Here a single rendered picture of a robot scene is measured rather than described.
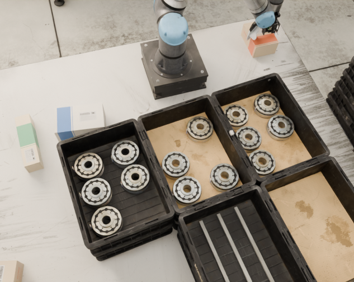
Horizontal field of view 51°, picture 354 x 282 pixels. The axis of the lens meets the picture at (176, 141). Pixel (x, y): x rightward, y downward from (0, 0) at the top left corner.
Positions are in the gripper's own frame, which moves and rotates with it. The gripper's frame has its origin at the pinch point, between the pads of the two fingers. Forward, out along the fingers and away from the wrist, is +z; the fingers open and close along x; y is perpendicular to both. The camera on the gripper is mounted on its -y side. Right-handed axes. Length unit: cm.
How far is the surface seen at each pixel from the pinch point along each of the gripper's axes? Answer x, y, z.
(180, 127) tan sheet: -55, 43, -8
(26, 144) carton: -115, 30, 0
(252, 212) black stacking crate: -40, 84, -8
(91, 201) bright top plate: -94, 65, -11
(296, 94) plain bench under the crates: 5.4, 34.1, 5.0
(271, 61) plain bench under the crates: 2.1, 12.7, 5.2
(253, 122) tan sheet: -26, 49, -8
